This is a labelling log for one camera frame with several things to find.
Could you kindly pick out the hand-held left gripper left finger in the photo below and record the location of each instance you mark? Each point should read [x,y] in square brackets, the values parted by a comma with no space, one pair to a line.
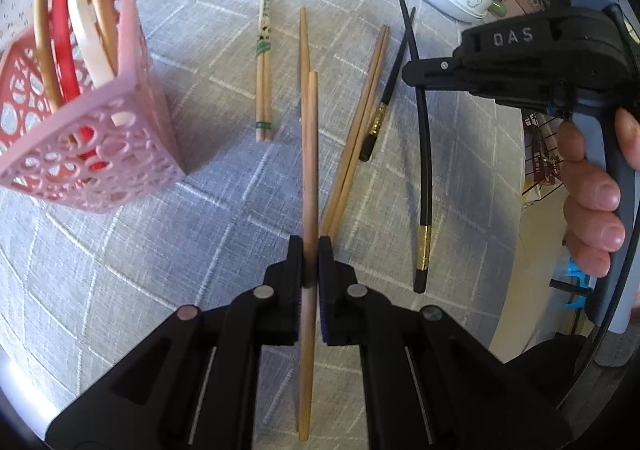
[298,262]

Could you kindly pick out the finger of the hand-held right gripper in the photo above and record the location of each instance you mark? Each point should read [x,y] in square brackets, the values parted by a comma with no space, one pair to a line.
[432,73]

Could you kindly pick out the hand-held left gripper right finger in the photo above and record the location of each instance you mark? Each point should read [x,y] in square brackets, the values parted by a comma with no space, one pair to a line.
[325,270]

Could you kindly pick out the plain wooden chopstick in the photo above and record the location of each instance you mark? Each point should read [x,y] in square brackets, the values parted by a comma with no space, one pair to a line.
[304,55]
[310,170]
[369,118]

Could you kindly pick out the black chopstick with gold band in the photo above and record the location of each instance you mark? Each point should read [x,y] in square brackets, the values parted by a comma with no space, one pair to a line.
[425,170]
[387,95]

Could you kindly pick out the pink perforated utensil basket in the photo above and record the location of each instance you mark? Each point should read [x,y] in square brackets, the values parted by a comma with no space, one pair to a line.
[125,130]

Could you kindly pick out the white plastic spoon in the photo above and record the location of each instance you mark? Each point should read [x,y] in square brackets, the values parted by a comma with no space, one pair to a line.
[95,50]

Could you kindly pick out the pale bamboo chopstick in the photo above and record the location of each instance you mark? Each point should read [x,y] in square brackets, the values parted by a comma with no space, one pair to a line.
[42,20]
[102,5]

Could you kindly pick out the red plastic spoon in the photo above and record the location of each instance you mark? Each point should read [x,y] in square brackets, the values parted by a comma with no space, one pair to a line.
[62,30]

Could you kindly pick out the person's right hand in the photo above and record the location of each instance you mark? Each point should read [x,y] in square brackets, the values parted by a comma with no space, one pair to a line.
[592,210]

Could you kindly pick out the brown wooden chopstick pair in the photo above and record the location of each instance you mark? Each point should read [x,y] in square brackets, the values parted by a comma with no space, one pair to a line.
[360,115]

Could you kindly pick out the blue plastic object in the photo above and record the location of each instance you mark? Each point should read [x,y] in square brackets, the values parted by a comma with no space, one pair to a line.
[580,280]

